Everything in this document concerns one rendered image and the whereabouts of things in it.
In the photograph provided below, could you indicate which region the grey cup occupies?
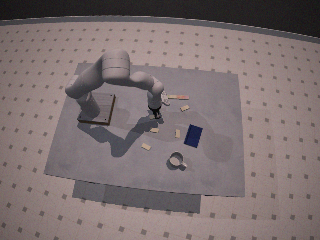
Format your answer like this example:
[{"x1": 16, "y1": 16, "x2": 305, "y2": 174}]
[{"x1": 169, "y1": 152, "x2": 188, "y2": 169}]

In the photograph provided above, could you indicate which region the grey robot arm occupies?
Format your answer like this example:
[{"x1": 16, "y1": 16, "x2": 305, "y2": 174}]
[{"x1": 65, "y1": 49, "x2": 170, "y2": 118}]

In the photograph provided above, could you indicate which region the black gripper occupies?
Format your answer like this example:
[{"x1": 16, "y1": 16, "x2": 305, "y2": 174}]
[{"x1": 148, "y1": 104, "x2": 162, "y2": 120}]

